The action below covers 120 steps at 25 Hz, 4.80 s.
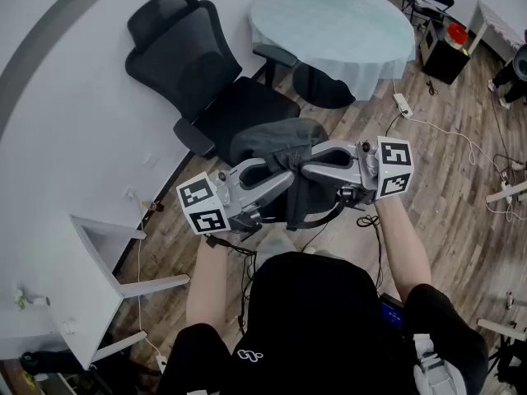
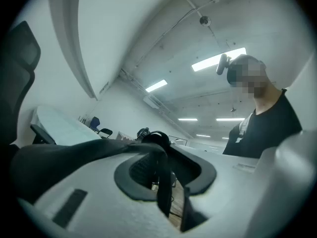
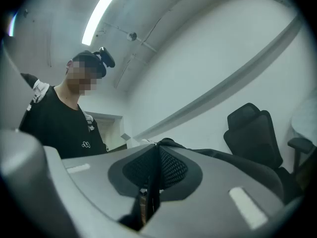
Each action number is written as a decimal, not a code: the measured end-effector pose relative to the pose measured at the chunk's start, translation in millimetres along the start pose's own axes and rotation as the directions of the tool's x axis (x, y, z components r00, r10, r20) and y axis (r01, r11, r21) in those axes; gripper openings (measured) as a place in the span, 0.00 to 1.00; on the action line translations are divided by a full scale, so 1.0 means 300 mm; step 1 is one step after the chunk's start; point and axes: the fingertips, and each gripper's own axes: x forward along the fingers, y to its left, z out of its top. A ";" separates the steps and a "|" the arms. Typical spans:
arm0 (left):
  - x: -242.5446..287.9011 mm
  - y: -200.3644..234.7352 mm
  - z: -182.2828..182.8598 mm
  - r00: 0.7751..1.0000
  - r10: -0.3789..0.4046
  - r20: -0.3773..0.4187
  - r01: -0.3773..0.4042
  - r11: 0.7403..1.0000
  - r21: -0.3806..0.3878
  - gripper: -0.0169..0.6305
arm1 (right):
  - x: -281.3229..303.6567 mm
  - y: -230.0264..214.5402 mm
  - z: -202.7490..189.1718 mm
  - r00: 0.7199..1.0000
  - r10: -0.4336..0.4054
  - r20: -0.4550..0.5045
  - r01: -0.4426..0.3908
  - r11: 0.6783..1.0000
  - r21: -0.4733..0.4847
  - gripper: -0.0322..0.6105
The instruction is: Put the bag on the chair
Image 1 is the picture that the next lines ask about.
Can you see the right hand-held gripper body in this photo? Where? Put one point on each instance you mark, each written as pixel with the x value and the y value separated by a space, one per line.
pixel 393 167

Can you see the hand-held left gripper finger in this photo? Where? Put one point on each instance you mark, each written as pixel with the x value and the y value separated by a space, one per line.
pixel 267 191
pixel 251 164

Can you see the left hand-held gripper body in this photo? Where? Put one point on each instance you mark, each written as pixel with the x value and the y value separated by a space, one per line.
pixel 201 204

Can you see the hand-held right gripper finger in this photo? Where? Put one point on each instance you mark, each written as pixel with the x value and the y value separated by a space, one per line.
pixel 329 175
pixel 329 145

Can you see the dark grey cloth garment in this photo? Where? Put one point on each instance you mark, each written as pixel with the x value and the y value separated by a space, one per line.
pixel 284 136

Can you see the black office chair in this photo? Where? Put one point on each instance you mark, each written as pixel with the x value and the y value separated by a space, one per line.
pixel 193 56

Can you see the person's left forearm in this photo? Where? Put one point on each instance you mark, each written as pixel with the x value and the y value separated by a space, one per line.
pixel 208 282

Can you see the person's right forearm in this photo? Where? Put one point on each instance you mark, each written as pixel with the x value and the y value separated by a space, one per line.
pixel 405 245

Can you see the black folding chair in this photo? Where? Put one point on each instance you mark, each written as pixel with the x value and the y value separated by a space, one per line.
pixel 432 0

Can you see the black box cabinet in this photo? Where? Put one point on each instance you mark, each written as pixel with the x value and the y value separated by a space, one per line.
pixel 442 62

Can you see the light blue round tablecloth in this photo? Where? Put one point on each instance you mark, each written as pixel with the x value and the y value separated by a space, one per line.
pixel 333 27

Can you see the person's black shirt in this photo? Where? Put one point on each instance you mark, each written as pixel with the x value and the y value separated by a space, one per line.
pixel 313 323

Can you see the blue device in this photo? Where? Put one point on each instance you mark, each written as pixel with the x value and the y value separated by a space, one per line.
pixel 392 313

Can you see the red container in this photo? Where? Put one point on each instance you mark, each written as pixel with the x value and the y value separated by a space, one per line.
pixel 457 33

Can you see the white desk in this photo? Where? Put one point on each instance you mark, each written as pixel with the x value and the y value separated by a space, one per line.
pixel 74 286

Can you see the white side table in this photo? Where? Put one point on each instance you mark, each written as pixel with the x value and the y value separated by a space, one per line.
pixel 492 23

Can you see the white wall socket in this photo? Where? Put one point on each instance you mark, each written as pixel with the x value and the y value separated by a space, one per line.
pixel 130 193

